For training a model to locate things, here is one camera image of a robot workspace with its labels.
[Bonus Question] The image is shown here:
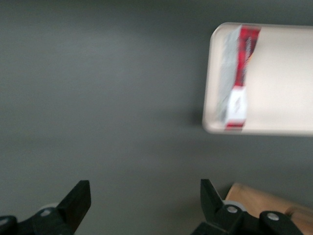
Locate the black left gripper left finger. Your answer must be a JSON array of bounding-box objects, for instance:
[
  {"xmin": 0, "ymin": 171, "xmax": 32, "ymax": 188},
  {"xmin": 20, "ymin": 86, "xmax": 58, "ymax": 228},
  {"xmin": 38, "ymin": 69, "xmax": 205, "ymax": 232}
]
[{"xmin": 0, "ymin": 180, "xmax": 92, "ymax": 235}]

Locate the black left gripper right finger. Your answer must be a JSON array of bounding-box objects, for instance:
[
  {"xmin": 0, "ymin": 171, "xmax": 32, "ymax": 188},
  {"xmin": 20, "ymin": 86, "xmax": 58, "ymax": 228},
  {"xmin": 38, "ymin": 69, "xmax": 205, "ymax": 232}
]
[{"xmin": 192, "ymin": 179, "xmax": 304, "ymax": 235}]

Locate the red cookie box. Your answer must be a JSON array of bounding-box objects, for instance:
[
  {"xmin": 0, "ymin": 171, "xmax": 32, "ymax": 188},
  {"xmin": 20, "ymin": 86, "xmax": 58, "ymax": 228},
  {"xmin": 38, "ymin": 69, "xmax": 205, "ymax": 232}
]
[{"xmin": 216, "ymin": 25, "xmax": 262, "ymax": 131}]

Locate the white plastic tray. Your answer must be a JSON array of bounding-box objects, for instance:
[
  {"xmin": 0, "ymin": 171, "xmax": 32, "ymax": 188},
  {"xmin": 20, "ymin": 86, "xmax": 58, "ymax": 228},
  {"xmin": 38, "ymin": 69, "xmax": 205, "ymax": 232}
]
[{"xmin": 201, "ymin": 22, "xmax": 313, "ymax": 136}]

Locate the light wooden board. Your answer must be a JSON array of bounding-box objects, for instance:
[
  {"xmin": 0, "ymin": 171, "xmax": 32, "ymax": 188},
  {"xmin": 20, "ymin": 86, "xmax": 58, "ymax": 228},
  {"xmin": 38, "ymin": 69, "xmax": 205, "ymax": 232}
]
[{"xmin": 224, "ymin": 182, "xmax": 313, "ymax": 235}]

